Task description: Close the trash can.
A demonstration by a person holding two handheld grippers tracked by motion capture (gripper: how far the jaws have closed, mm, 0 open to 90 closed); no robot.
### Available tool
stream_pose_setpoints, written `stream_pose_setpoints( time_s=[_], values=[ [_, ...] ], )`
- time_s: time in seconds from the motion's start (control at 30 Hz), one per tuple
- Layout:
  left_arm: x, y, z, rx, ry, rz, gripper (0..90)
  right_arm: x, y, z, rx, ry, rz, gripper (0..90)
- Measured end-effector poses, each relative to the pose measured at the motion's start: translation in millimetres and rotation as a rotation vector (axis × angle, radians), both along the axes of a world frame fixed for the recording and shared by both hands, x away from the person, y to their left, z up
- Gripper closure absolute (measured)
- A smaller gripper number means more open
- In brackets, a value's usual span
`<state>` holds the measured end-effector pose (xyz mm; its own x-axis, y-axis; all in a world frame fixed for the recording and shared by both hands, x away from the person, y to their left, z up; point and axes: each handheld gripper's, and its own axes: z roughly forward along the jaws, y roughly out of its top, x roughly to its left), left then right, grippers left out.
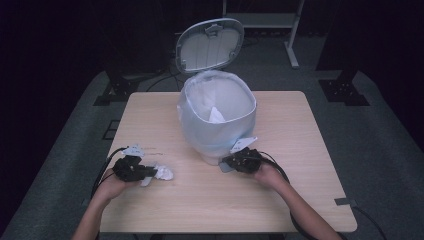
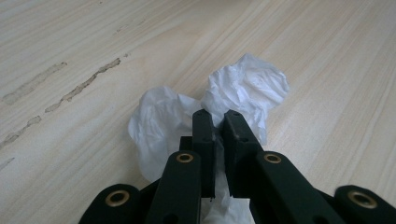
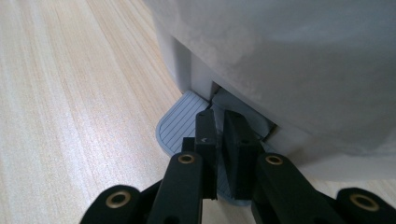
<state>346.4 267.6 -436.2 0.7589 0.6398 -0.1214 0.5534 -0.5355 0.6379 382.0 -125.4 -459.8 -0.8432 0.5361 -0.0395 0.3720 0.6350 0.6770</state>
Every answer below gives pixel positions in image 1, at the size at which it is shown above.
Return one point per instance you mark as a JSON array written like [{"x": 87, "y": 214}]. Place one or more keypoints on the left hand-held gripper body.
[{"x": 131, "y": 168}]

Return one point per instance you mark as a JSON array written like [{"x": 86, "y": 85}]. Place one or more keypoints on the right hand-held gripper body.
[{"x": 247, "y": 160}]

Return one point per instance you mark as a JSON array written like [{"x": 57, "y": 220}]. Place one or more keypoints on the white tissue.
[{"x": 164, "y": 172}]

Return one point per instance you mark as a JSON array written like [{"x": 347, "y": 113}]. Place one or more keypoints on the white textured wipe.
[{"x": 216, "y": 116}]

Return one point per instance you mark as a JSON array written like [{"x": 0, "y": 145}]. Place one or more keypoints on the white pedal trash bin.
[{"x": 210, "y": 46}]

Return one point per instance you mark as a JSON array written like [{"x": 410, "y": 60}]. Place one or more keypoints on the person's left hand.
[{"x": 111, "y": 186}]

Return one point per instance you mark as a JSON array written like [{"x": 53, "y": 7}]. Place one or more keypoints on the person's right hand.
[{"x": 270, "y": 176}]

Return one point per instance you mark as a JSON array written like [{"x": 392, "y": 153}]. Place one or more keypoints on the translucent white bin bag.
[{"x": 200, "y": 133}]

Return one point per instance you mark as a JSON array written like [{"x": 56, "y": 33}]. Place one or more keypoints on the dark floor socket panel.
[{"x": 110, "y": 130}]

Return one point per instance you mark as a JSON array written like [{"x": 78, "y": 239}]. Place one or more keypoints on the black stand base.
[
  {"x": 343, "y": 91},
  {"x": 116, "y": 90}
]

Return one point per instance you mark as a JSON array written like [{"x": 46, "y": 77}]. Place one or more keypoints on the grey tape strip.
[{"x": 343, "y": 201}]

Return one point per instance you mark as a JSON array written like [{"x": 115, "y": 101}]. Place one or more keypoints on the white metal stand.
[{"x": 293, "y": 40}]

